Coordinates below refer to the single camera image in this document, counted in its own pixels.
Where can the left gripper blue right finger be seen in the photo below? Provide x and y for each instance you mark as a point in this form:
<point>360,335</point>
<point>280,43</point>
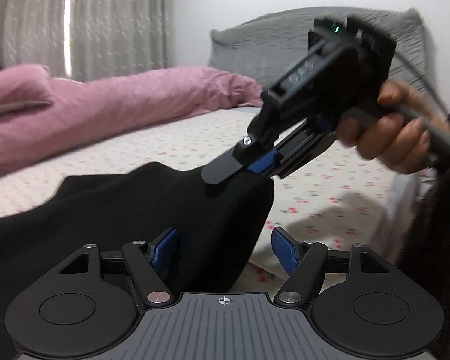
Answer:
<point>287,249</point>

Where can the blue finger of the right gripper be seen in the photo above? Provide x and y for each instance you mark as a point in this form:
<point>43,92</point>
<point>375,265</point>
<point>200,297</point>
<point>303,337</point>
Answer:
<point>221,168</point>
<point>267,164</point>

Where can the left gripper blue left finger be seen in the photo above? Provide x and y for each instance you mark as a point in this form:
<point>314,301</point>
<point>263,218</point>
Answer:
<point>161,250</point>

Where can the black fleece pants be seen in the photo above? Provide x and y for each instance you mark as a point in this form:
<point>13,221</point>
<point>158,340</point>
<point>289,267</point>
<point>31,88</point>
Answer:
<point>217,227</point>

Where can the person's right hand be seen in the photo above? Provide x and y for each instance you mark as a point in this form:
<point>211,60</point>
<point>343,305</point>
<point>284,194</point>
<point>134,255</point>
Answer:
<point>402,147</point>

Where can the cherry print bed sheet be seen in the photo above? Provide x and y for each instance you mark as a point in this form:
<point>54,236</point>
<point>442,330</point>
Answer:
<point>338,199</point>

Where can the grey quilted headboard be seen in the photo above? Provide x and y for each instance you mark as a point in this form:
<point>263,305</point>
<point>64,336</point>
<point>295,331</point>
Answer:
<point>264,47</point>

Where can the pink velvet duvet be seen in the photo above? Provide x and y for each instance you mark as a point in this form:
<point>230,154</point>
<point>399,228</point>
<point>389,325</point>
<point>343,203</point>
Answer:
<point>84,113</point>

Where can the grey star curtain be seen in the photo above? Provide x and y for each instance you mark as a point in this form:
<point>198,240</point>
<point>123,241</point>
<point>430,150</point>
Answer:
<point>86,39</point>

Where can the pink velvet pillow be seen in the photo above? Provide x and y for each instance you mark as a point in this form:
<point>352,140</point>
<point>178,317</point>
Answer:
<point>24,87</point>

